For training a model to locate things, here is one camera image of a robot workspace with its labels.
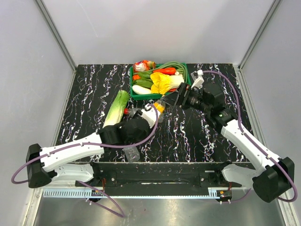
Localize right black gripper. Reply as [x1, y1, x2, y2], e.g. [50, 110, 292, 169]
[160, 82, 211, 114]

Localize yellow juice bottle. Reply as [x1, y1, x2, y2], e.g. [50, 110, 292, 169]
[154, 99, 166, 123]

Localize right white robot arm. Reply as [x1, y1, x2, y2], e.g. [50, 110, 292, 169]
[163, 83, 294, 203]

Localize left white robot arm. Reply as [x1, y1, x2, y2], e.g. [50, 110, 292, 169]
[26, 116, 157, 188]

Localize clear water bottle white cap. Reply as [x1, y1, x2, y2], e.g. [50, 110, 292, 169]
[124, 146, 140, 162]

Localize yellow white toy cabbage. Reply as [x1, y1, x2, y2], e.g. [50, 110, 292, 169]
[150, 73, 184, 95]

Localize toy napa cabbage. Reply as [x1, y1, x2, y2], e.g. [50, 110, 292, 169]
[103, 90, 130, 128]

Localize red toy chili pepper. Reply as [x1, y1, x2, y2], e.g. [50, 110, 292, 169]
[153, 67, 176, 75]

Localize green plastic basket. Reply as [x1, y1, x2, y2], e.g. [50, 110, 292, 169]
[129, 62, 193, 101]

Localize green toy bok choy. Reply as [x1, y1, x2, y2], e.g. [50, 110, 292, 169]
[132, 72, 153, 89]

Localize green toy long beans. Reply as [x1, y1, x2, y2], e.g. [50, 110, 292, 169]
[147, 61, 191, 84]

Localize white toy radish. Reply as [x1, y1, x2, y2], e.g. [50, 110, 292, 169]
[132, 85, 151, 95]

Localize small orange toy carrot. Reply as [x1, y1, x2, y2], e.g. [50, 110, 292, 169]
[132, 74, 141, 81]

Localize orange white toy vegetable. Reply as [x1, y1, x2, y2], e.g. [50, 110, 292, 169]
[133, 60, 156, 73]

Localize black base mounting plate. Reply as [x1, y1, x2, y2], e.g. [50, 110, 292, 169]
[87, 162, 241, 189]

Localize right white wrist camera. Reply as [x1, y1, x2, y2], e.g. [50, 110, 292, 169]
[190, 69, 204, 88]

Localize aluminium slotted rail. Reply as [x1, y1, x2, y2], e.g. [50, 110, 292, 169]
[42, 184, 232, 199]

